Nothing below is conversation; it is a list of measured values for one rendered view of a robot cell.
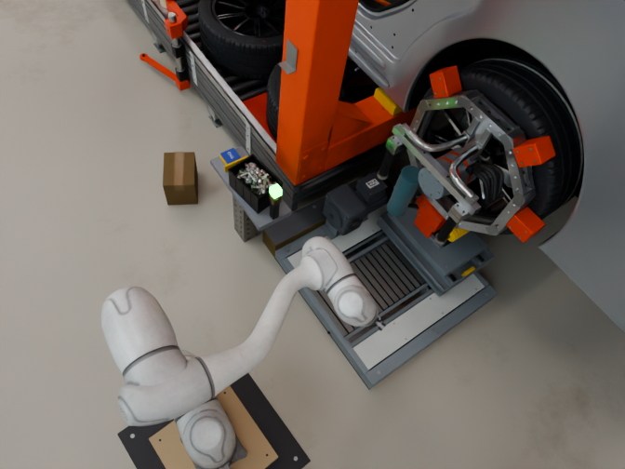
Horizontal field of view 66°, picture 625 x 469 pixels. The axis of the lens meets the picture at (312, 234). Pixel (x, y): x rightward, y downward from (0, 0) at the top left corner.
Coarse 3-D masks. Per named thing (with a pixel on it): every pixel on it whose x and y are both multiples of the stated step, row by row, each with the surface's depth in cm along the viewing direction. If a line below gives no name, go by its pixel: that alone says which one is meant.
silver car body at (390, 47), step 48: (384, 0) 231; (432, 0) 170; (480, 0) 152; (528, 0) 138; (576, 0) 128; (624, 0) 119; (384, 48) 202; (432, 48) 177; (528, 48) 145; (576, 48) 134; (624, 48) 123; (576, 96) 140; (624, 96) 129; (624, 144) 134; (624, 192) 141; (576, 240) 163; (624, 240) 148; (624, 288) 156
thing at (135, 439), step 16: (240, 384) 186; (256, 384) 186; (240, 400) 183; (256, 400) 183; (256, 416) 180; (272, 416) 181; (128, 432) 173; (144, 432) 173; (272, 432) 178; (288, 432) 179; (128, 448) 170; (144, 448) 171; (288, 448) 176; (144, 464) 168; (160, 464) 169; (272, 464) 173; (288, 464) 173; (304, 464) 174
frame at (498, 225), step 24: (432, 96) 180; (456, 96) 166; (480, 96) 163; (480, 120) 161; (504, 120) 158; (504, 144) 157; (528, 168) 160; (528, 192) 162; (480, 216) 191; (504, 216) 172
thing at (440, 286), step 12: (384, 216) 252; (384, 228) 251; (396, 228) 249; (396, 240) 246; (408, 240) 246; (408, 252) 242; (420, 264) 238; (468, 264) 242; (480, 264) 241; (432, 276) 234; (456, 276) 236; (468, 276) 244; (432, 288) 239; (444, 288) 234
